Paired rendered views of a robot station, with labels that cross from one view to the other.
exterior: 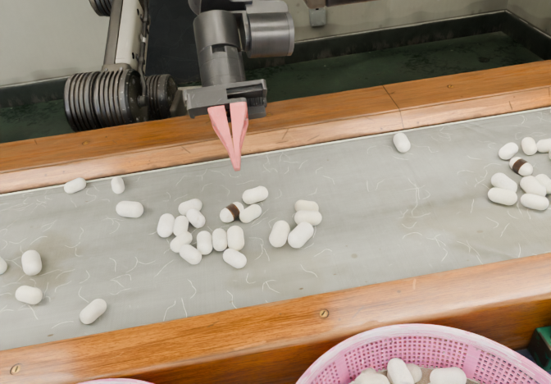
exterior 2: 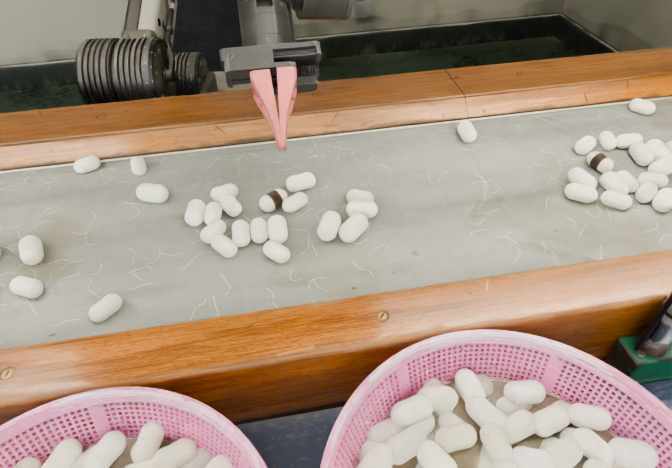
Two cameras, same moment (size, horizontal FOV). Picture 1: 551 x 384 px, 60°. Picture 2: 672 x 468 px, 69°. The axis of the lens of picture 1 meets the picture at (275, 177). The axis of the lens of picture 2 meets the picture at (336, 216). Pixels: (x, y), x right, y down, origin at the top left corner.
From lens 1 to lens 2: 0.07 m
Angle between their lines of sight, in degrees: 5
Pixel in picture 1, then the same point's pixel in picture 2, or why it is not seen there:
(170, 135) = (202, 112)
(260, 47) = (313, 4)
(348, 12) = (396, 5)
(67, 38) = (84, 15)
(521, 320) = (605, 329)
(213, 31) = not seen: outside the picture
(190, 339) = (224, 342)
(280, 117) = (330, 98)
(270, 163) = (318, 149)
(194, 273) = (228, 268)
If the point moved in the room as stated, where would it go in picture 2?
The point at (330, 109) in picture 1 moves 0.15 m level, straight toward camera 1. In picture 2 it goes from (387, 92) to (389, 150)
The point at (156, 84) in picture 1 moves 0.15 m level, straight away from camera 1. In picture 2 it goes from (185, 63) to (178, 37)
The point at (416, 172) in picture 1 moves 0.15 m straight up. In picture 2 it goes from (484, 164) to (509, 49)
